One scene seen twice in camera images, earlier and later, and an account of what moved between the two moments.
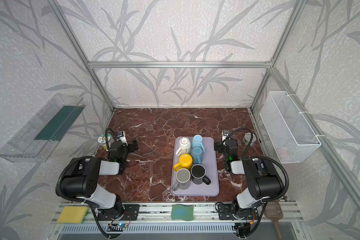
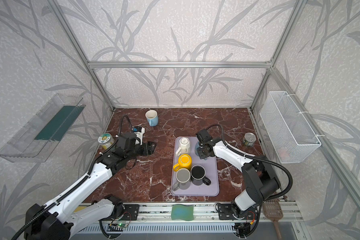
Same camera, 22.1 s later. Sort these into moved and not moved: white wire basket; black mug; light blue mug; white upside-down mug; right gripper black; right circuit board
Moved: light blue mug; right gripper black
Not moved: white wire basket; white upside-down mug; black mug; right circuit board
